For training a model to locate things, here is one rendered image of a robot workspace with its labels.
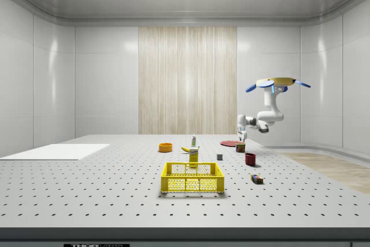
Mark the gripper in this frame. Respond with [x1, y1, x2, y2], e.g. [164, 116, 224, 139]
[236, 127, 249, 144]

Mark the red plate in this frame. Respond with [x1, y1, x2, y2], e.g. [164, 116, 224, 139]
[220, 139, 245, 148]

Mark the drone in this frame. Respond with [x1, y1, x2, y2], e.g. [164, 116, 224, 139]
[245, 76, 312, 94]

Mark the red mug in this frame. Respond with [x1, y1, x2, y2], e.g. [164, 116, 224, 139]
[244, 152, 257, 167]

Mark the yellow basket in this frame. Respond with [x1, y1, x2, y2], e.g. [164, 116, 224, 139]
[160, 161, 225, 194]

